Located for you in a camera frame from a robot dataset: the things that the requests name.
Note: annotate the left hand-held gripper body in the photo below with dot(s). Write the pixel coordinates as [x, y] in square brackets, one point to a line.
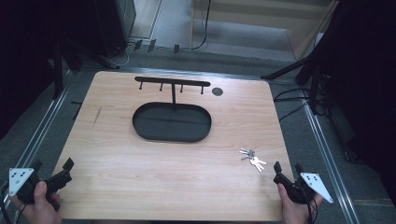
[21, 179]

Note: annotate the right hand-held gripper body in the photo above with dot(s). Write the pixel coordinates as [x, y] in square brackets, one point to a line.
[314, 183]

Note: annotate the person's right hand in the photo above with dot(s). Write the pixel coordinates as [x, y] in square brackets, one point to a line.
[297, 213]

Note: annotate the person's left hand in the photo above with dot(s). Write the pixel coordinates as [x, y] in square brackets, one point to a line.
[42, 208]

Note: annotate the silver bunch of keys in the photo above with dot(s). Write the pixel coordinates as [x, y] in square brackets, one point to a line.
[256, 161]

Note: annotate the black tripod stand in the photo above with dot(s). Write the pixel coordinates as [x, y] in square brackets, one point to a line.
[58, 74]
[314, 81]

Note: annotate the black round table grommet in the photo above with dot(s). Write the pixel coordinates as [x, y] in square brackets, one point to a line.
[217, 91]

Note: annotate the black key rack with tray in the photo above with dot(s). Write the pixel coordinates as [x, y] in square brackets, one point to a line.
[172, 123]

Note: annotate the black tape strip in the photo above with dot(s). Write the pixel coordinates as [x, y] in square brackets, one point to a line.
[176, 48]
[152, 45]
[138, 44]

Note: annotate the dark cabinet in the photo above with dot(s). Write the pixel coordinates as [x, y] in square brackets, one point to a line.
[115, 25]

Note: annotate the light wooden furniture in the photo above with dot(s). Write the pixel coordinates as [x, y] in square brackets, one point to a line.
[258, 18]

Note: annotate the metal floor rail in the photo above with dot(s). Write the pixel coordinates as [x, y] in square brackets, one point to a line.
[46, 124]
[330, 161]

